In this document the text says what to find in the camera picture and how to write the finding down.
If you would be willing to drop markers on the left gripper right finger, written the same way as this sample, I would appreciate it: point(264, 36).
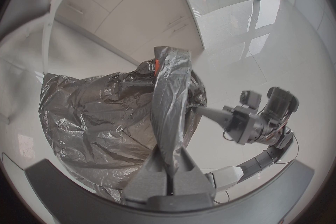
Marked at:
point(191, 181)

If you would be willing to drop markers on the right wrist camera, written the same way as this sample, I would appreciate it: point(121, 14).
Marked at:
point(252, 101)

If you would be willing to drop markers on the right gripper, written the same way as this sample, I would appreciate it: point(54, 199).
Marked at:
point(244, 127)

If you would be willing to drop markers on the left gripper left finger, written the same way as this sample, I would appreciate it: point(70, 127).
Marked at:
point(147, 181)

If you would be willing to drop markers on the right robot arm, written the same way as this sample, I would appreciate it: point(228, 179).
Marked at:
point(282, 102)

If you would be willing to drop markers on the grey padded white chair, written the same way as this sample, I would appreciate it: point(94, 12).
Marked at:
point(28, 2)

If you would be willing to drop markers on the black plastic bag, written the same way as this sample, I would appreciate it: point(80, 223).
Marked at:
point(99, 118)

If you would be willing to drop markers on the beige cabinet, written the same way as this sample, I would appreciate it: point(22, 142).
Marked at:
point(126, 7)

